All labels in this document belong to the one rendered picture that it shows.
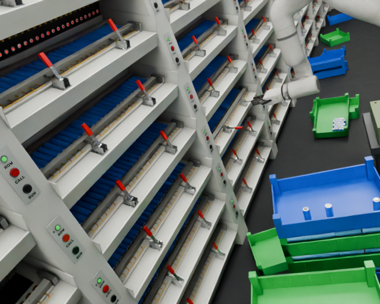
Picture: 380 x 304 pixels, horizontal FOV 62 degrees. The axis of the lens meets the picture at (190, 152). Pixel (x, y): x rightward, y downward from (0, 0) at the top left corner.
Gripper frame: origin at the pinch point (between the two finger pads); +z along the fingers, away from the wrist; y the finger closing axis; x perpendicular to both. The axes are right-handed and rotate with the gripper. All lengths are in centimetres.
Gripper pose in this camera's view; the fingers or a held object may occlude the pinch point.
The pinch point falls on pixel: (256, 100)
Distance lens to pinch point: 172.4
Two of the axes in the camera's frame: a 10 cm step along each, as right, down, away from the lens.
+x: -4.5, -8.0, -4.0
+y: 4.1, -5.8, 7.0
